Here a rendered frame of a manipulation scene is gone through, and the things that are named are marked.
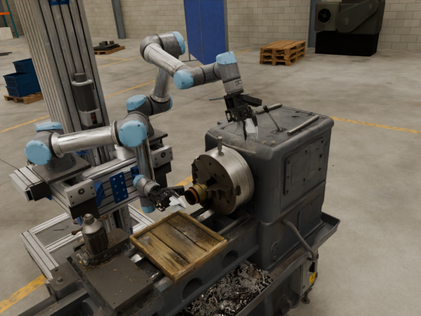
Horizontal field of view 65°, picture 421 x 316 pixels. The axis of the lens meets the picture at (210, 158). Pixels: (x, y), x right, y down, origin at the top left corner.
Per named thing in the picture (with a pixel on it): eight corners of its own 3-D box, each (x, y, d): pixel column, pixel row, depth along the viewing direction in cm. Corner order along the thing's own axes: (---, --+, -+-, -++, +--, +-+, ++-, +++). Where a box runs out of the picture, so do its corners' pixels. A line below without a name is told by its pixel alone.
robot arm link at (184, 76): (128, 34, 157) (182, 70, 126) (150, 31, 162) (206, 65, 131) (131, 58, 164) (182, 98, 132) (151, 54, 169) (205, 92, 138)
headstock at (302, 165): (268, 155, 229) (269, 100, 212) (331, 178, 197) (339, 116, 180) (204, 190, 195) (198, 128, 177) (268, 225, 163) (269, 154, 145)
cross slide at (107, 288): (103, 238, 153) (101, 230, 151) (155, 290, 124) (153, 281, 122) (67, 257, 144) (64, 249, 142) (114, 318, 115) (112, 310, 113)
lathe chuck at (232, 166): (204, 189, 182) (204, 138, 166) (247, 217, 162) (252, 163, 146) (192, 195, 177) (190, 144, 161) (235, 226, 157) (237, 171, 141)
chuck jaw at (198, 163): (211, 178, 163) (200, 157, 164) (216, 175, 159) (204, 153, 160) (194, 187, 157) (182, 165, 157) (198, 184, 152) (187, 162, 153)
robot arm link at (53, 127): (71, 142, 171) (64, 117, 165) (63, 153, 159) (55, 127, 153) (47, 144, 170) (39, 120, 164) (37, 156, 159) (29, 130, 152)
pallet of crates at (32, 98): (51, 86, 826) (42, 54, 790) (73, 88, 789) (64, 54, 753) (5, 100, 735) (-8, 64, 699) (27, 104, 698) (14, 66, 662)
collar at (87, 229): (96, 218, 134) (94, 212, 133) (104, 227, 129) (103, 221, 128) (77, 227, 130) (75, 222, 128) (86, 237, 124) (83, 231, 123)
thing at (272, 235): (267, 250, 269) (268, 155, 230) (319, 282, 237) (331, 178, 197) (213, 293, 234) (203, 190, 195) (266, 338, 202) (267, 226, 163)
